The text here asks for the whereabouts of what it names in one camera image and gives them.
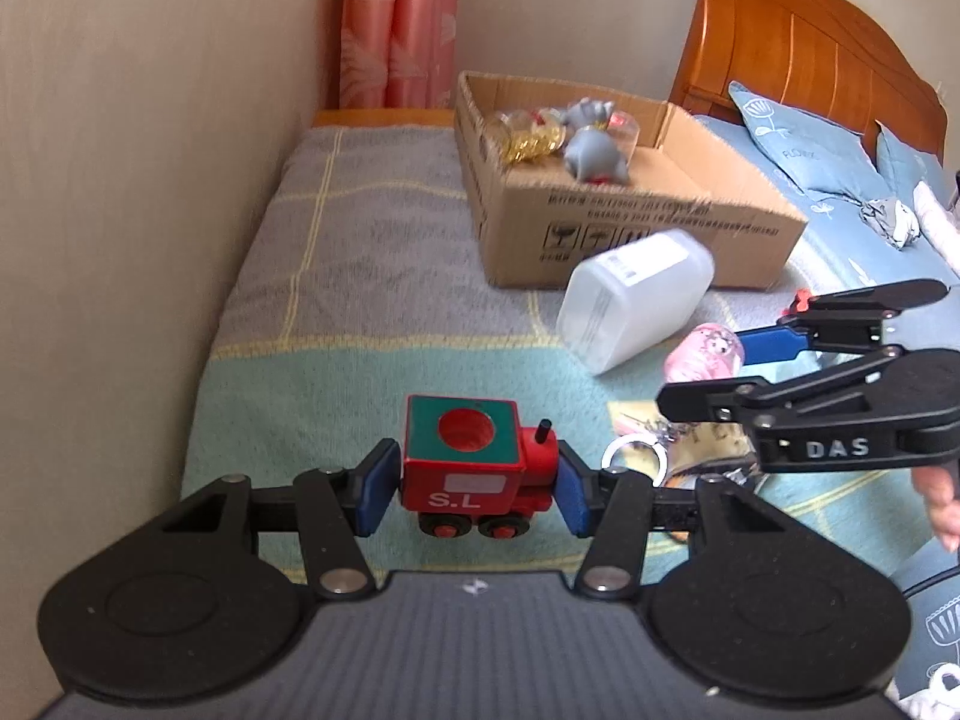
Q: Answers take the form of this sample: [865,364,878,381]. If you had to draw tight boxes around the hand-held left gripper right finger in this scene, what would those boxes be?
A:
[555,441,760,601]

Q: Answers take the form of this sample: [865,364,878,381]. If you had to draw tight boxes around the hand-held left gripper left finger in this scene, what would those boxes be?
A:
[161,439,403,601]

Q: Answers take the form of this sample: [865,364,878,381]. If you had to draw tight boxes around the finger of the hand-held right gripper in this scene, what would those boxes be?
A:
[733,279,950,362]
[655,345,905,430]

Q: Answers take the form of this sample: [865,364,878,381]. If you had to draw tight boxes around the metal ring keychain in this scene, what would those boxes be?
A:
[604,400,760,492]

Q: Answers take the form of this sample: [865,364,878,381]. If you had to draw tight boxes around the red wooden toy train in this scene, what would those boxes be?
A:
[400,394,560,541]

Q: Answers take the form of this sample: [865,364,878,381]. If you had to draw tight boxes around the cardboard box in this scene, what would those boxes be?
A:
[454,71,810,292]

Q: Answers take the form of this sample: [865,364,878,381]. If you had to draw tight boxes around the clear square jar red label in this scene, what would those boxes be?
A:
[600,111,641,163]

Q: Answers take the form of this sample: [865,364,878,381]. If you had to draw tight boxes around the grey toy figure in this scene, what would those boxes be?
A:
[564,127,632,187]
[562,97,613,133]

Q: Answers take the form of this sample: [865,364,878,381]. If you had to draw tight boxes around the clear bottle with gold contents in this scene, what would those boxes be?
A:
[491,111,568,165]

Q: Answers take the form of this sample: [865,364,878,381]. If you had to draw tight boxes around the person's right hand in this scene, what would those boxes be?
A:
[911,463,960,553]

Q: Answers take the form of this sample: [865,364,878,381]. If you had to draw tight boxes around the blue floral bedsheet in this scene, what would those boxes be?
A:
[690,112,960,720]

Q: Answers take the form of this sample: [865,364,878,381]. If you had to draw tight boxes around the white translucent plastic container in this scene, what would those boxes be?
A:
[555,229,716,377]

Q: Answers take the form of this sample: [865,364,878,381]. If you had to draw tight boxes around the pale pink pillow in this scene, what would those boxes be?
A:
[913,181,960,275]

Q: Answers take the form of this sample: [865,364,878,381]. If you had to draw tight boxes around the large blue floral pillow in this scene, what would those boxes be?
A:
[729,81,887,200]

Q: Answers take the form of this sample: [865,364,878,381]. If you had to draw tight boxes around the small blue pillow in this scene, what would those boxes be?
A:
[874,120,948,200]

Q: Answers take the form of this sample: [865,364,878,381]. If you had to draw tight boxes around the wooden headboard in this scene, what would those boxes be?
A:
[669,0,948,163]

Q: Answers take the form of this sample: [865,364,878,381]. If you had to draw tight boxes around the pink patterned curtain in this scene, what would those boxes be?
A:
[341,0,461,110]

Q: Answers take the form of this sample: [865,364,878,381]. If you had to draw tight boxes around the wooden bed frame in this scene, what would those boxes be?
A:
[313,108,458,129]

